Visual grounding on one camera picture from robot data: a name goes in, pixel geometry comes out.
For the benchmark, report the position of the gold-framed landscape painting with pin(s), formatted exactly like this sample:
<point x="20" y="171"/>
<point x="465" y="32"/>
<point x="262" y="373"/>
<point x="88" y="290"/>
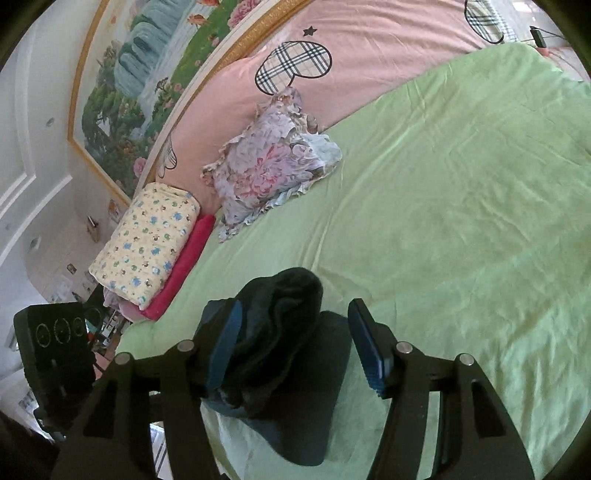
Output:
<point x="147" y="83"/>

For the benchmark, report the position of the red folded cloth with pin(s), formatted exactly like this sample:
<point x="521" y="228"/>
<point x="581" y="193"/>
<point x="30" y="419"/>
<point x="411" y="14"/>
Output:
<point x="184" y="267"/>

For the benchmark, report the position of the small black device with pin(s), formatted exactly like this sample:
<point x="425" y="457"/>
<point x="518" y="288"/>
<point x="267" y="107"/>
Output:
<point x="538" y="38"/>

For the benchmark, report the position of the green bed sheet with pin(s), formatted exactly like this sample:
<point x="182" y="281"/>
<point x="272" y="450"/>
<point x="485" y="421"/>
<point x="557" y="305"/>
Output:
<point x="438" y="207"/>

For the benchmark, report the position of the yellow printed pillow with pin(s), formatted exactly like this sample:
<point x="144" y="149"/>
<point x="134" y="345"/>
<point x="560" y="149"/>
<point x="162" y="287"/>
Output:
<point x="143" y="240"/>

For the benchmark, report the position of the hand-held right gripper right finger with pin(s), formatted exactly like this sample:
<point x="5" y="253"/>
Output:
<point x="364" y="346"/>

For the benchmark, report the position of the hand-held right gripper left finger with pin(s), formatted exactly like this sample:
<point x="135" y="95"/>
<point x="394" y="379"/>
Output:
<point x="226" y="350"/>

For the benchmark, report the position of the black pants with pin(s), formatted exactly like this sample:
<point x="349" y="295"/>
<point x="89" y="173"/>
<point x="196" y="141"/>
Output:
<point x="286" y="323"/>

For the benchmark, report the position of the pink duvet with plaid hearts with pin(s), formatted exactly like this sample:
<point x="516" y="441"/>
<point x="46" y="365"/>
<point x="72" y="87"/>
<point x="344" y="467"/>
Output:
<point x="369" y="55"/>

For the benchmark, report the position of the floral ruffled pillow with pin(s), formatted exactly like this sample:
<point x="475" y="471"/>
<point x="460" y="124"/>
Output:
<point x="263" y="161"/>

